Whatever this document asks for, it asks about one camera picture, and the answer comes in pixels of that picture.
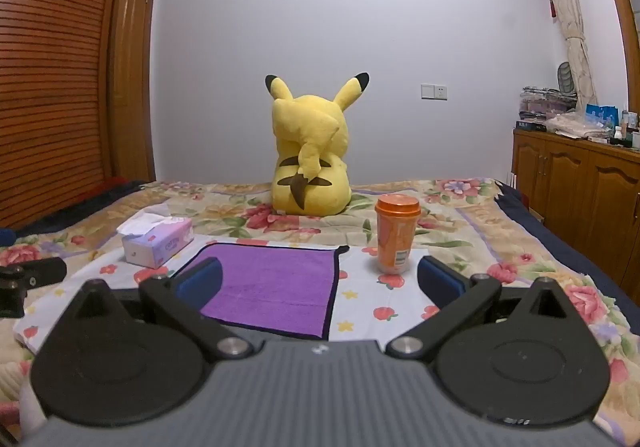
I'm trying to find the orange cup with lid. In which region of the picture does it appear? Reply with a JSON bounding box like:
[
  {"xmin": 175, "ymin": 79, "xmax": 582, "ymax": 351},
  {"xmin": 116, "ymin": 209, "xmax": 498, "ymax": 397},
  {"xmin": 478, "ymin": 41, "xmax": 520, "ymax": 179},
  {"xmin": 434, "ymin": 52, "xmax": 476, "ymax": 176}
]
[{"xmin": 374, "ymin": 194, "xmax": 420, "ymax": 275}]

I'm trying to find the beige patterned curtain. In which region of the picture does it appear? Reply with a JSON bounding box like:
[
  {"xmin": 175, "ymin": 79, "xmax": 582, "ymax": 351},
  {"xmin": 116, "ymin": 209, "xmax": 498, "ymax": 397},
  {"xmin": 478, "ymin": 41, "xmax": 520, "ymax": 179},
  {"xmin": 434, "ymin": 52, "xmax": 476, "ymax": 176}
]
[{"xmin": 522, "ymin": 0, "xmax": 599, "ymax": 111}]

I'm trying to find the floral blanket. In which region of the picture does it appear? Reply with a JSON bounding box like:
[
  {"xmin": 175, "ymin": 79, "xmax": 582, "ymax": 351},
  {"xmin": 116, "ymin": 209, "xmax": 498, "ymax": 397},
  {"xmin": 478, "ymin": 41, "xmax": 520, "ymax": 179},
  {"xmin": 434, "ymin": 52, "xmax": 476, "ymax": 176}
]
[{"xmin": 0, "ymin": 176, "xmax": 628, "ymax": 434}]

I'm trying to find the wooden cabinet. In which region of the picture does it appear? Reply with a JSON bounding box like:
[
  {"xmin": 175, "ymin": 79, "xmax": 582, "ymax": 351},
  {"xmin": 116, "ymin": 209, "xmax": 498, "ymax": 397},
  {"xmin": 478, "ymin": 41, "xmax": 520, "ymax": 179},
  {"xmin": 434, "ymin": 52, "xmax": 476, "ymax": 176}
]
[{"xmin": 509, "ymin": 126, "xmax": 640, "ymax": 289}]

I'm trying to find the pink and white tissue box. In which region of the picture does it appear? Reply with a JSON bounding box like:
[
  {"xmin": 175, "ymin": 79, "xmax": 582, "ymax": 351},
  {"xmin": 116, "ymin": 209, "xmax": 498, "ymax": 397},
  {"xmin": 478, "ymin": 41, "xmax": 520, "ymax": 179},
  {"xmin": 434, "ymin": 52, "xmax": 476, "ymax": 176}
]
[{"xmin": 116, "ymin": 207, "xmax": 195, "ymax": 270}]

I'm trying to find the wooden window frame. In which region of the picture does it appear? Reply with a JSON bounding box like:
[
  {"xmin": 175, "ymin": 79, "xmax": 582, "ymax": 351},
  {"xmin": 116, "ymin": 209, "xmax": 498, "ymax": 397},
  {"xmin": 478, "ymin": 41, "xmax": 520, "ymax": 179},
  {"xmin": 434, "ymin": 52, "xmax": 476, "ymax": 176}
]
[{"xmin": 589, "ymin": 0, "xmax": 640, "ymax": 114}]

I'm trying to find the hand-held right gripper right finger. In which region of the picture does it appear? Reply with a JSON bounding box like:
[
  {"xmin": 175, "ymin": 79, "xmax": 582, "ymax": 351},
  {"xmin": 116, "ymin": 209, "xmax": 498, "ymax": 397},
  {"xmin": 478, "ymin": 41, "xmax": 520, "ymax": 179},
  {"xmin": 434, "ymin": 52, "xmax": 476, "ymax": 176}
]
[{"xmin": 385, "ymin": 255, "xmax": 584, "ymax": 364}]

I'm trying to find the wooden door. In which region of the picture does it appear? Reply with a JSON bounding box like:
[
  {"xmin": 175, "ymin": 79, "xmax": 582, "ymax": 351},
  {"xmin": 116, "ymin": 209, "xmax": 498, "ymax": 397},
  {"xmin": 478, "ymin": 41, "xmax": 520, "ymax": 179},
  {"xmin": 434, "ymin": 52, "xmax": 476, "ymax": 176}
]
[{"xmin": 107, "ymin": 0, "xmax": 159, "ymax": 184}]

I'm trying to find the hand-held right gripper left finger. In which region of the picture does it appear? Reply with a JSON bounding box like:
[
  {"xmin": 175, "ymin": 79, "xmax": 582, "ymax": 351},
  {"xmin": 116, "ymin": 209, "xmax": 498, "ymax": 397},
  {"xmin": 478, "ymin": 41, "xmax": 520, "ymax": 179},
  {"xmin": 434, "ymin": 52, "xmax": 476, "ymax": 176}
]
[{"xmin": 65, "ymin": 256, "xmax": 256, "ymax": 361}]

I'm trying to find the blue printed box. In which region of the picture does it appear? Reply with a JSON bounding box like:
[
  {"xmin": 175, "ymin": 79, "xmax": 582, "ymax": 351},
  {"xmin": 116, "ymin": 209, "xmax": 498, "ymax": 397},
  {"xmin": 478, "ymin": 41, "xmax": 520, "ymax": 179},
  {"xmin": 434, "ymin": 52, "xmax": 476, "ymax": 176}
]
[{"xmin": 584, "ymin": 103, "xmax": 620, "ymax": 136}]

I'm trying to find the beige bagged cloth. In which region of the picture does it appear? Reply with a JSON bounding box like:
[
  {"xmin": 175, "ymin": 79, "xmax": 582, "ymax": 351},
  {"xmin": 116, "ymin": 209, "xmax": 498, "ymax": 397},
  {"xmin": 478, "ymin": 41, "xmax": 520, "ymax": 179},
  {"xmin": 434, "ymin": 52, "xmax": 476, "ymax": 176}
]
[{"xmin": 546, "ymin": 111, "xmax": 609, "ymax": 141}]

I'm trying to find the purple and grey towel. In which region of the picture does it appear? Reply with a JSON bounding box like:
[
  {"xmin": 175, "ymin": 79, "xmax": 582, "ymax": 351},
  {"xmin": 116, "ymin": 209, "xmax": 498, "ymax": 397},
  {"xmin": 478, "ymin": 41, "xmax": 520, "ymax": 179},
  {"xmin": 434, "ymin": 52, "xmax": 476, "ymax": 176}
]
[{"xmin": 181, "ymin": 243, "xmax": 350, "ymax": 341}]

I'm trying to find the wooden louvered wardrobe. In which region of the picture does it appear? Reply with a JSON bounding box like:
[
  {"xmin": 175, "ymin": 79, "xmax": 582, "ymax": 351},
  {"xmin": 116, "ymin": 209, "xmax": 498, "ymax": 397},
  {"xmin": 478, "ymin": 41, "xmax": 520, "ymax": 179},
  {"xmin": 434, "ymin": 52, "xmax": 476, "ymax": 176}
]
[{"xmin": 0, "ymin": 0, "xmax": 135, "ymax": 231}]

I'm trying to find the yellow plush toy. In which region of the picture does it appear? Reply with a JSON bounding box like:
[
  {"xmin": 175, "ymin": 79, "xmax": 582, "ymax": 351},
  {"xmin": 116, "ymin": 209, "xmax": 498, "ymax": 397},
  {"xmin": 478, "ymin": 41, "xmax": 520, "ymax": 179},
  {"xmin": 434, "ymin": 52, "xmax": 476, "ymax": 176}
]
[{"xmin": 264, "ymin": 72, "xmax": 371, "ymax": 217}]

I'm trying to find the white flower-print cloth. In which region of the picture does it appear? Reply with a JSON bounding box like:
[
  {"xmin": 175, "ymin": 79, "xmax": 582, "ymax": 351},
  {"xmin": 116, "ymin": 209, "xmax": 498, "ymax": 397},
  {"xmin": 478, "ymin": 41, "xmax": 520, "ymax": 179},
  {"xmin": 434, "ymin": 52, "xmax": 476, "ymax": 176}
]
[{"xmin": 14, "ymin": 232, "xmax": 453, "ymax": 354}]

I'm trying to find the stack of bagged cloths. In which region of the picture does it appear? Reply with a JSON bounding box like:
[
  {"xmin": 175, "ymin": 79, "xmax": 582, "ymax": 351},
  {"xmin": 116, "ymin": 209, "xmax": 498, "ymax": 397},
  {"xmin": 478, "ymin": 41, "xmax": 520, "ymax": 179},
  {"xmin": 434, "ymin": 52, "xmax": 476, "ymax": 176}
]
[{"xmin": 519, "ymin": 86, "xmax": 577, "ymax": 122}]

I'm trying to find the black ribbed pad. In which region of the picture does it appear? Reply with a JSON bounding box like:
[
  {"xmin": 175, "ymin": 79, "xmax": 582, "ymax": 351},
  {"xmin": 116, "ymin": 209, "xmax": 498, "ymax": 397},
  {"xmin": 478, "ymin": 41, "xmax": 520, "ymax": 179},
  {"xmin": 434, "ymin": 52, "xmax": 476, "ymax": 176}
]
[{"xmin": 556, "ymin": 60, "xmax": 576, "ymax": 96}]

